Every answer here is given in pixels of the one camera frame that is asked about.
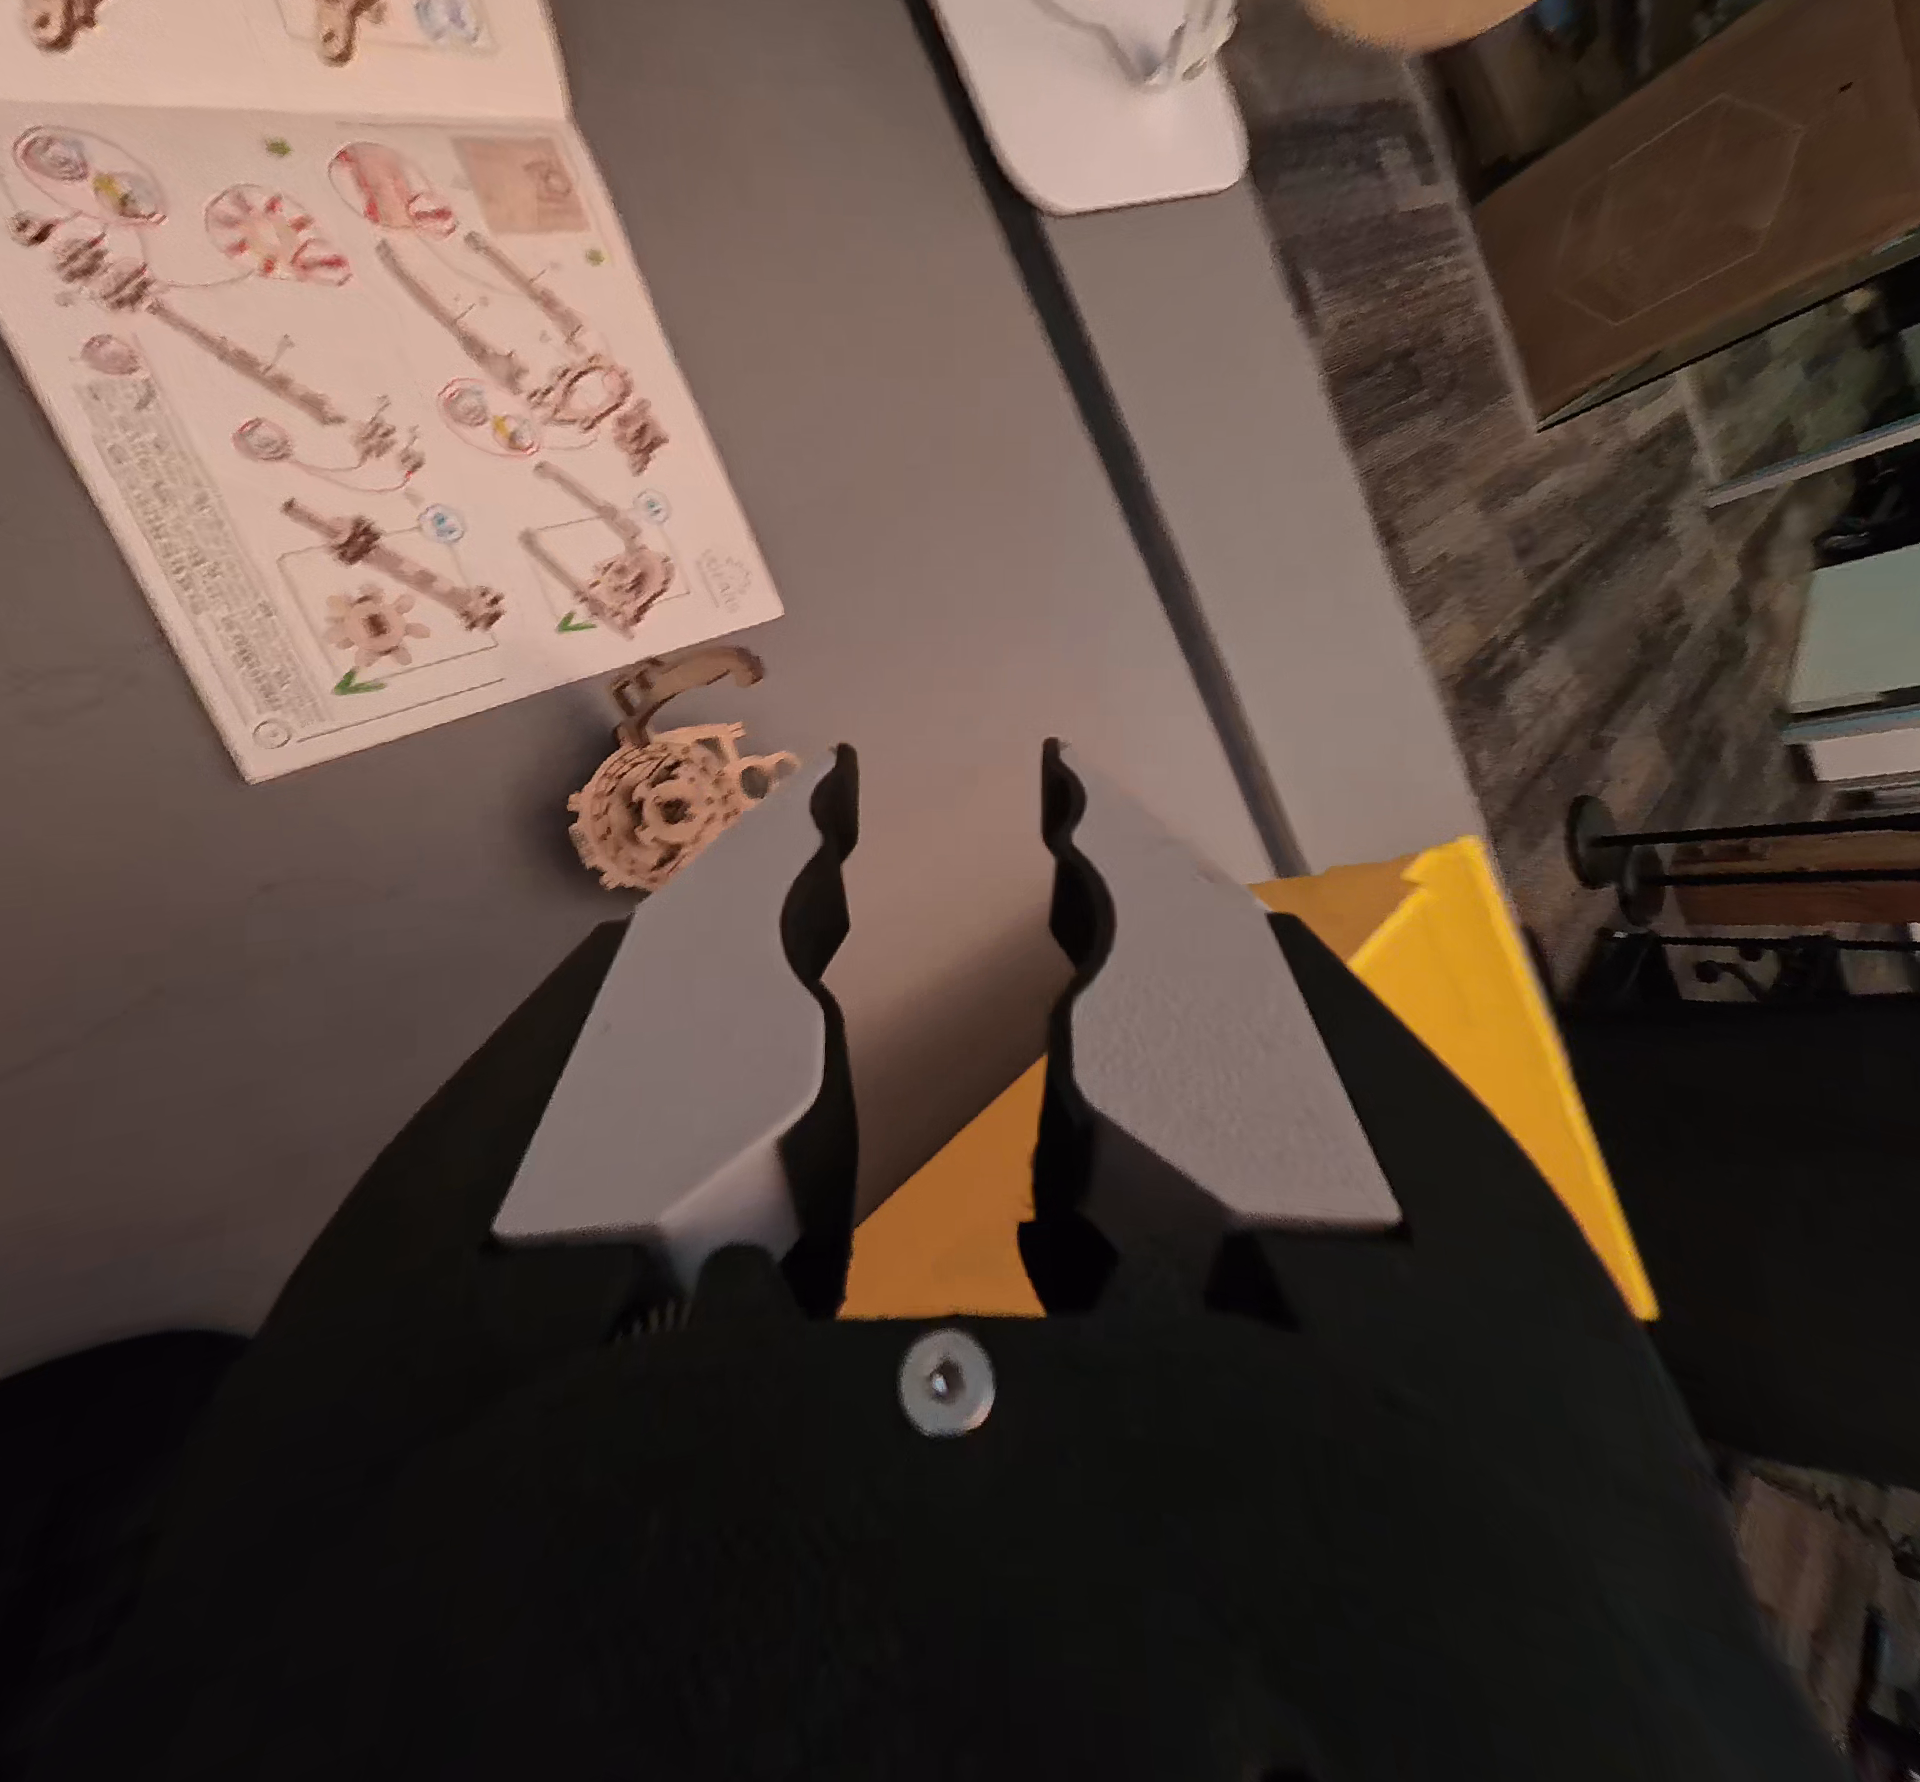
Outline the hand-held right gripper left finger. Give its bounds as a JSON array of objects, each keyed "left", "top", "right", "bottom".
[{"left": 492, "top": 741, "right": 862, "bottom": 1318}]

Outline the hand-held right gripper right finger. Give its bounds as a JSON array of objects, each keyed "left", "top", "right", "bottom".
[{"left": 1016, "top": 740, "right": 1407, "bottom": 1317}]

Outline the assembled wooden model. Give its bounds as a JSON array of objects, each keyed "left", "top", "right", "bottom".
[{"left": 564, "top": 649, "right": 807, "bottom": 899}]

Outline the yellow plastic bin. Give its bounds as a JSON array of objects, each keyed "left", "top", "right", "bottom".
[{"left": 838, "top": 838, "right": 1662, "bottom": 1322}]

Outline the instruction booklet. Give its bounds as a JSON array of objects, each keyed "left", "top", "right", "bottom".
[{"left": 0, "top": 0, "right": 786, "bottom": 785}]

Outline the white storage box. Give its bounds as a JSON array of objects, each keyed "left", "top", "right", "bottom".
[{"left": 1783, "top": 558, "right": 1920, "bottom": 786}]

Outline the white lamp base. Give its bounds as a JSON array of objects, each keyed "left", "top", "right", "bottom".
[{"left": 874, "top": 0, "right": 1277, "bottom": 219}]

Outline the brown cardboard box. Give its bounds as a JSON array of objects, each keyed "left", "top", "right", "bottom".
[{"left": 1466, "top": 0, "right": 1920, "bottom": 432}]

